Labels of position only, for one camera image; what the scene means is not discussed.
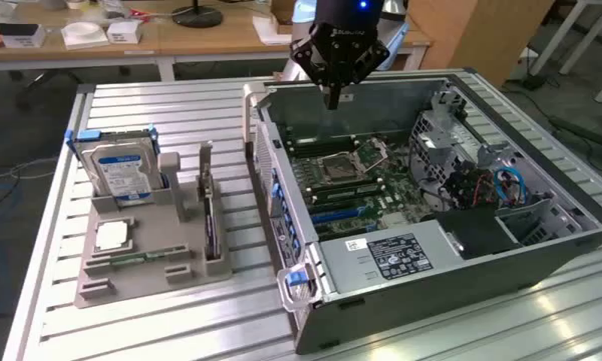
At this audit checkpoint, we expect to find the metal socket cover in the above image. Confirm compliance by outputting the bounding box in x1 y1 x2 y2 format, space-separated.
353 135 389 168

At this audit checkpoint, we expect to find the white round plastic holder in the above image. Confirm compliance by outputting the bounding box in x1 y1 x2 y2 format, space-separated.
59 21 110 51

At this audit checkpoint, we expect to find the grey disk bay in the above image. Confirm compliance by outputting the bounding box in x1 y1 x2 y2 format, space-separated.
495 196 583 247

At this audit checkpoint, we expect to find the blue wire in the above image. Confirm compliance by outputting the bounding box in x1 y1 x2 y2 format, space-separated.
492 167 528 207

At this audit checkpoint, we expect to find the black round monitor base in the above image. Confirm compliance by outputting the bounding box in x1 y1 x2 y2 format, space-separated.
172 0 224 29

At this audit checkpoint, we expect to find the small white carton box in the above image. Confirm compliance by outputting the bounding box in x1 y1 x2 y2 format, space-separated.
105 20 144 44

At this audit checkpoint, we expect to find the green RAM stick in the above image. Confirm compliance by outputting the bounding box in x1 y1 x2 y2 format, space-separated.
110 250 169 265

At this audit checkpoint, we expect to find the wooden desk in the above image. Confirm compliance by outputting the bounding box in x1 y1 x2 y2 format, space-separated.
0 0 434 73

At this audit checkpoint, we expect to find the white box with black lid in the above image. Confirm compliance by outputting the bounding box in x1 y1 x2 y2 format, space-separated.
0 23 46 49

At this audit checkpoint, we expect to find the CPU socket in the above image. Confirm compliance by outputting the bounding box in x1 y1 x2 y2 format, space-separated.
317 153 357 182

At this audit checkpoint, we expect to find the silver CPU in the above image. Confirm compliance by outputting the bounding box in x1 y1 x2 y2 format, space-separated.
93 221 133 254

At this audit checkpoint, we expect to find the metal drive cage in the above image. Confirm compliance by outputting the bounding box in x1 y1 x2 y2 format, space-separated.
408 89 483 189

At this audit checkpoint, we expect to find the grey parts rack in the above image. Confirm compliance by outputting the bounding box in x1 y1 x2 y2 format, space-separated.
73 150 236 310

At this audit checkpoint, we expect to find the wooden cabinet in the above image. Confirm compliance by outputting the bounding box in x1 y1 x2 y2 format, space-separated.
413 0 555 88

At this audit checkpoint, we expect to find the installed RAM sticks pair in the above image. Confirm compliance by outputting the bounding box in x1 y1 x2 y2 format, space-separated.
305 180 383 207

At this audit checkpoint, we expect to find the grey power supply unit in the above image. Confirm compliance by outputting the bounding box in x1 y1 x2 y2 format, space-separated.
319 220 463 295

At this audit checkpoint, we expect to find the black floor stand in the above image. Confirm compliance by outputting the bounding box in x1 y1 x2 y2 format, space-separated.
546 112 602 144

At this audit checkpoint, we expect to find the blue expansion slot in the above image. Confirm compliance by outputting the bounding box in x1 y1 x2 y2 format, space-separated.
309 206 369 225

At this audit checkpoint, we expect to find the hard disk in blue caddy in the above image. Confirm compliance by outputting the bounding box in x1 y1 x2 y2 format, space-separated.
65 123 162 208

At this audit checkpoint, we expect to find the red wire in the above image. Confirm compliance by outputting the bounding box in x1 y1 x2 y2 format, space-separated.
470 175 486 207

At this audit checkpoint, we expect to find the white flat box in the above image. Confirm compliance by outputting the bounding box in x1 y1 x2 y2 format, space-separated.
251 15 296 47

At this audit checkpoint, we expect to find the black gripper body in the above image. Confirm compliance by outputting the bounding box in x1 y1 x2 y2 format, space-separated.
309 0 383 86

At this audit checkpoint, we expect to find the open black PC case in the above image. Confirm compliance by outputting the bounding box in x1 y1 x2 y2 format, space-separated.
241 71 602 356

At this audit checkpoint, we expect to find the green motherboard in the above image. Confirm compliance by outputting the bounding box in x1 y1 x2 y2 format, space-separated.
279 126 438 242

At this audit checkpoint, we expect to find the white table frame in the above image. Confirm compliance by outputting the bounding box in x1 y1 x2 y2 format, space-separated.
527 0 602 103

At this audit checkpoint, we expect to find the graphics card with fan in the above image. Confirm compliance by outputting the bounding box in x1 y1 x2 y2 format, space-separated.
196 140 222 261

